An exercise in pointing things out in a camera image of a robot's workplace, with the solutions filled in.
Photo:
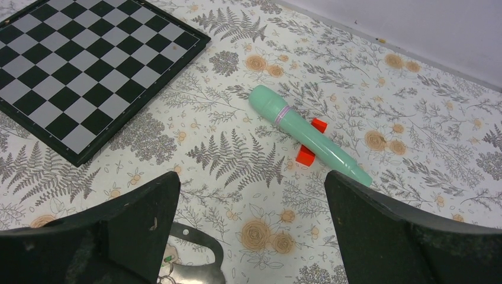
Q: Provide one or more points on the red plastic block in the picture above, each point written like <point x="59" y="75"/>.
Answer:
<point x="309" y="135"/>

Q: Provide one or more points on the floral patterned table mat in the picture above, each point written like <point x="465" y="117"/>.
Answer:
<point x="426" y="137"/>

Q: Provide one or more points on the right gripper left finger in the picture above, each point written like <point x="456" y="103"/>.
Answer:
<point x="119" y="241"/>

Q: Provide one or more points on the keyring with coloured key tags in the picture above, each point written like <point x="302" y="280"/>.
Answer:
<point x="191" y="256"/>

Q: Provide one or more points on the mint green flashlight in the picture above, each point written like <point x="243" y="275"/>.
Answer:
<point x="276" y="110"/>

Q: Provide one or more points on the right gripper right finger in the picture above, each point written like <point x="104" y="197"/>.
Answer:
<point x="383" y="240"/>

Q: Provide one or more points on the black white chessboard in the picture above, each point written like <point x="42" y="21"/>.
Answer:
<point x="73" y="73"/>

